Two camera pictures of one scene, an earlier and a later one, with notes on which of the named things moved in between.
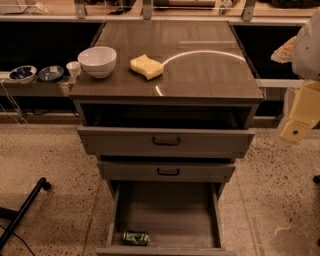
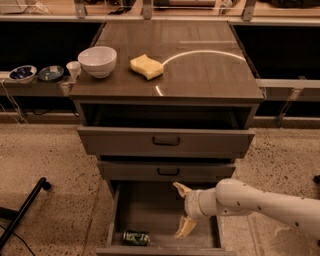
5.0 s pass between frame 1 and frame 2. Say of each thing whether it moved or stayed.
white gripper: moved
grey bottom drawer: stayed
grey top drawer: stayed
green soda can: stayed
